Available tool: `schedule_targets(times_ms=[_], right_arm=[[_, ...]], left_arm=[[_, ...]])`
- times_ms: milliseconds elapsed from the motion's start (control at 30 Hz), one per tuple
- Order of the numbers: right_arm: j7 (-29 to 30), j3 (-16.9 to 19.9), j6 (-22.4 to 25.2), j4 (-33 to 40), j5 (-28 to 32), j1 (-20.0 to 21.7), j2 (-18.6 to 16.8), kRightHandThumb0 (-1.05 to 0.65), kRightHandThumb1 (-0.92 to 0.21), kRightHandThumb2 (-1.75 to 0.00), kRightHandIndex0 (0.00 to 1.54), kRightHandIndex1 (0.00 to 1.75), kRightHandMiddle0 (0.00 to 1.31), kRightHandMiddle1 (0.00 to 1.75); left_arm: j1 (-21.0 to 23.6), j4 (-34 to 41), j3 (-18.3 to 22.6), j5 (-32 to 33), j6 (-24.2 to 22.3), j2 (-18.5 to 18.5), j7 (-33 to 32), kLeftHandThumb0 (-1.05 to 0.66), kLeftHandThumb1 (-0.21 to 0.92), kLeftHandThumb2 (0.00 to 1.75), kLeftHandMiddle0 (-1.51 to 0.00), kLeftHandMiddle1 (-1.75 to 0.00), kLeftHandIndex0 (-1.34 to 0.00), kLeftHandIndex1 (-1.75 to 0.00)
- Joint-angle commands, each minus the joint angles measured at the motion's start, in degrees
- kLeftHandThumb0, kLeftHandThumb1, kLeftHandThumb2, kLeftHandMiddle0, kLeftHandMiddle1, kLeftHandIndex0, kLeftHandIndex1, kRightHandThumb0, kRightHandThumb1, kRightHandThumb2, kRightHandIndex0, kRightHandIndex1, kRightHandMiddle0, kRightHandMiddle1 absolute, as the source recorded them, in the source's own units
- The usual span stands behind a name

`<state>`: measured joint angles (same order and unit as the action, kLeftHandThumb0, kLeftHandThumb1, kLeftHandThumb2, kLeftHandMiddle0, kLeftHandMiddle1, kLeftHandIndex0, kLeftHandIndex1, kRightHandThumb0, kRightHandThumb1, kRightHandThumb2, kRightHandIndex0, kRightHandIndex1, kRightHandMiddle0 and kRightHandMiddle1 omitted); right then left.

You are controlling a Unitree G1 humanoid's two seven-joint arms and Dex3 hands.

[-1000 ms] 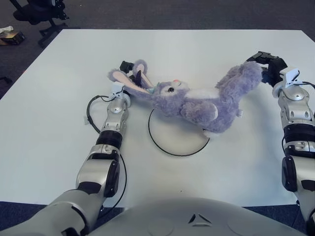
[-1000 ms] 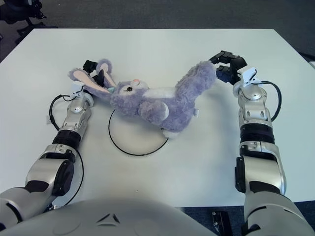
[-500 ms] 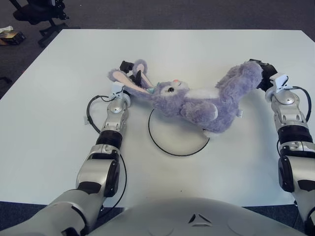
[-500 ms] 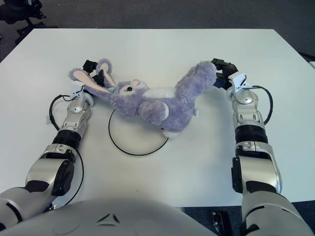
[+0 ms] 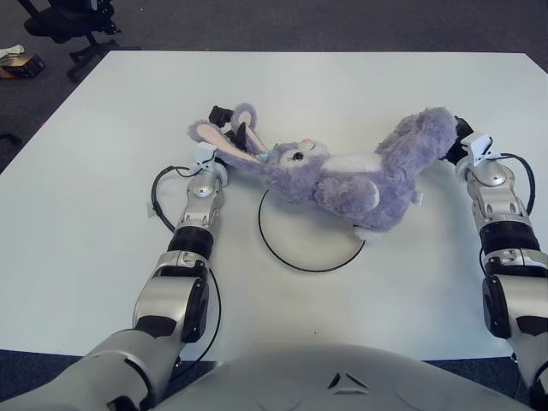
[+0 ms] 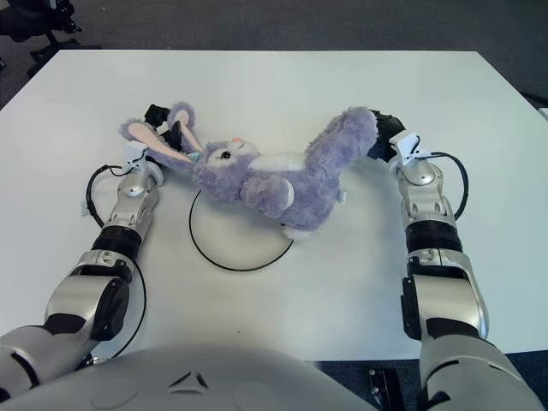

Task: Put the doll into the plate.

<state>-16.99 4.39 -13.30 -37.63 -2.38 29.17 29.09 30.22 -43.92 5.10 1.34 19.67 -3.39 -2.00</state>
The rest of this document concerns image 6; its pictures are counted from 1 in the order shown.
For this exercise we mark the white neighbouring table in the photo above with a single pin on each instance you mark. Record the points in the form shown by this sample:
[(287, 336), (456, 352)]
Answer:
[(544, 115)]

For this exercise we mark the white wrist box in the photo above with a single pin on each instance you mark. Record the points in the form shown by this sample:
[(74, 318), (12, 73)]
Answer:
[(406, 145), (133, 152)]

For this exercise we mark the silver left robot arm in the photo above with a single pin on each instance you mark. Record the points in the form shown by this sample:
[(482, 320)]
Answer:
[(128, 205)]

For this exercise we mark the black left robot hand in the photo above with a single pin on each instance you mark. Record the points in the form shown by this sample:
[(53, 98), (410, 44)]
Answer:
[(156, 115)]

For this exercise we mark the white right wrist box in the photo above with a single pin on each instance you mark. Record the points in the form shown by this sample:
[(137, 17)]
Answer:
[(406, 145)]

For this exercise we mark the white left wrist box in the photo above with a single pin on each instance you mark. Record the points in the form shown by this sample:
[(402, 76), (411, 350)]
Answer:
[(133, 152)]

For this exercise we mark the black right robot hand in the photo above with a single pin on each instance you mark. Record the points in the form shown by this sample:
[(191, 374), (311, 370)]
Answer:
[(387, 128)]

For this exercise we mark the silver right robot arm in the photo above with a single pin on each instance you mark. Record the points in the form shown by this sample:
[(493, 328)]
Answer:
[(428, 205)]

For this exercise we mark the purple plush bunny doll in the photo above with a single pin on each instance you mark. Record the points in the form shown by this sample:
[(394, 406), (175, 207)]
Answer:
[(257, 188)]

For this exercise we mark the grey robot torso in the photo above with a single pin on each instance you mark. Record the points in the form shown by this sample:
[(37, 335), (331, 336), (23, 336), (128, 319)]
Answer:
[(192, 381)]

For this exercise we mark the black office chair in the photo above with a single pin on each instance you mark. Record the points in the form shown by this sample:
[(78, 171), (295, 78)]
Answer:
[(25, 21)]

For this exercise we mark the black metal bracket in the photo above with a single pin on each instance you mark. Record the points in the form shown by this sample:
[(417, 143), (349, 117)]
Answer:
[(385, 389)]

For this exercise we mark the white plate with black rim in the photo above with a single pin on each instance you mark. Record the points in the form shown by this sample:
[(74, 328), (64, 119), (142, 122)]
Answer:
[(240, 244)]

